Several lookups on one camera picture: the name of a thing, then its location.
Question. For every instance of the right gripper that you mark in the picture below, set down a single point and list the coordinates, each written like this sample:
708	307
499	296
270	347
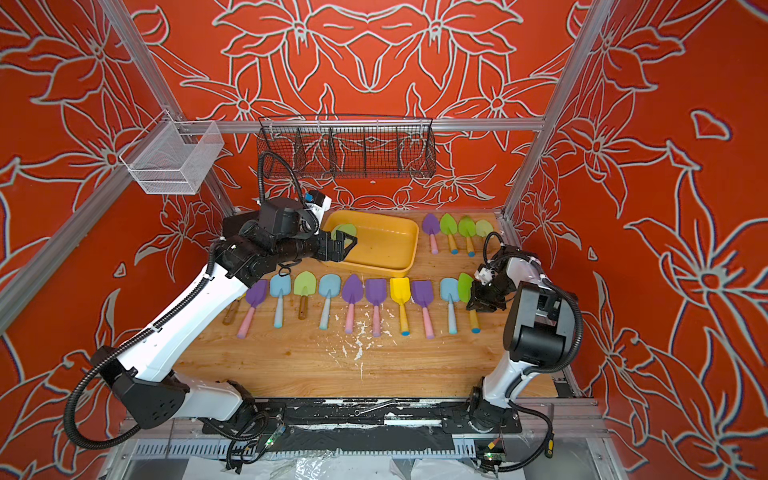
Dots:
486	294

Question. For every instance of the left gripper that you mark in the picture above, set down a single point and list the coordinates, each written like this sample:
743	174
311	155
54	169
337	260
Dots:
339	254

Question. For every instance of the green shovel yellow handle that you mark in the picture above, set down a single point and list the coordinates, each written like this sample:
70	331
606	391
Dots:
448	226
465	294
467	229

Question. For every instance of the light blue shovel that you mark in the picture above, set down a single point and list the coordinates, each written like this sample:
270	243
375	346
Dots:
449	293
280	286
329	288

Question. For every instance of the purple pointed shovel pink handle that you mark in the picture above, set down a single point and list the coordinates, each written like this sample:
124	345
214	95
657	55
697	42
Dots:
352	293

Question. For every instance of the purple square shovel pink handle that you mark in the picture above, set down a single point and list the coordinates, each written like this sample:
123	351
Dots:
422	293

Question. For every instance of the pale green shovel wooden handle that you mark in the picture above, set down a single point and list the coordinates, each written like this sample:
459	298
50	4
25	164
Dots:
483	228

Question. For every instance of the purple scoop shovel pink handle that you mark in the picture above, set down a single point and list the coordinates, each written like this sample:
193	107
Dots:
255	296

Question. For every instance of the yellow shovel purple handle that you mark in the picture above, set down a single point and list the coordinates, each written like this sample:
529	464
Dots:
232	311

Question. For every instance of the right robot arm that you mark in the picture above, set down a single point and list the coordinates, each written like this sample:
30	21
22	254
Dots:
543	334

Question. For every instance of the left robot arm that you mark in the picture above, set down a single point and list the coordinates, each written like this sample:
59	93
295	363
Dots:
139	372

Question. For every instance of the pale green shovel in box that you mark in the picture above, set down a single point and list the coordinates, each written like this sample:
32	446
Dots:
345	231

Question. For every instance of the yellow plastic storage box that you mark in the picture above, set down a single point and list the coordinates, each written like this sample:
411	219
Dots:
387	245

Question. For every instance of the black wire wall basket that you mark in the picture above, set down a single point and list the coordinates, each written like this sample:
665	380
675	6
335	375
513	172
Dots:
348	147

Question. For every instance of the yellow handled screwdriver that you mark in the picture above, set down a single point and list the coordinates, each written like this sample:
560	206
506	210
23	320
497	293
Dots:
549	448

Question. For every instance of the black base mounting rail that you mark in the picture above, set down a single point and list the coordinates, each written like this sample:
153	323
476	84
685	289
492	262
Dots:
449	415

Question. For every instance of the white mesh wall basket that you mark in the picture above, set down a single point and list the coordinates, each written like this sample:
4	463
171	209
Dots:
173	158

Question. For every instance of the white cable duct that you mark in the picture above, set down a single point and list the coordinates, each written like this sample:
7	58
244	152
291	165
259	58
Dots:
151	449

